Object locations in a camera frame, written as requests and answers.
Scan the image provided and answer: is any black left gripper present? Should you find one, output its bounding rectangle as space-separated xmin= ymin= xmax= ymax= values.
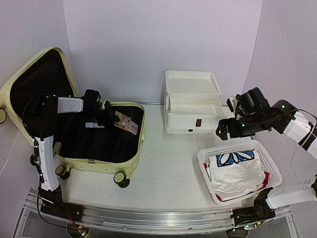
xmin=82 ymin=104 xmax=120 ymax=126

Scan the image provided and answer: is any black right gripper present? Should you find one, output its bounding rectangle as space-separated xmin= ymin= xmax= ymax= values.
xmin=216 ymin=113 xmax=265 ymax=141

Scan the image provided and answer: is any white three-drawer storage cabinet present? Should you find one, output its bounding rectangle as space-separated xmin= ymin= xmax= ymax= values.
xmin=164 ymin=70 xmax=227 ymax=134

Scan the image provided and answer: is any white printed t-shirt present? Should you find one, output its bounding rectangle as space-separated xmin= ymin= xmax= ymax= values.
xmin=208 ymin=149 xmax=266 ymax=200

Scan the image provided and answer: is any pale green hard-shell suitcase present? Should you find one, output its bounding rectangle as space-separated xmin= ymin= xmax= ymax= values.
xmin=0 ymin=47 xmax=145 ymax=191

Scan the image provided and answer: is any white plastic mesh basket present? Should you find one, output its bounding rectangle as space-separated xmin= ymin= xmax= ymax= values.
xmin=196 ymin=139 xmax=282 ymax=207

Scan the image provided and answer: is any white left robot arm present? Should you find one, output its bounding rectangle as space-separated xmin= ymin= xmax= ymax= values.
xmin=22 ymin=90 xmax=119 ymax=217

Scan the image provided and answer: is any grey lipstick tube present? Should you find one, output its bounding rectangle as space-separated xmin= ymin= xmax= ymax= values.
xmin=85 ymin=122 xmax=105 ymax=128

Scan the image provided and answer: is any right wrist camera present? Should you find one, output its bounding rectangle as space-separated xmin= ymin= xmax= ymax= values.
xmin=226 ymin=95 xmax=241 ymax=120

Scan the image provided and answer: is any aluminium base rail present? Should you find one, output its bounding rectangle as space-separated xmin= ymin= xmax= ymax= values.
xmin=13 ymin=189 xmax=299 ymax=238

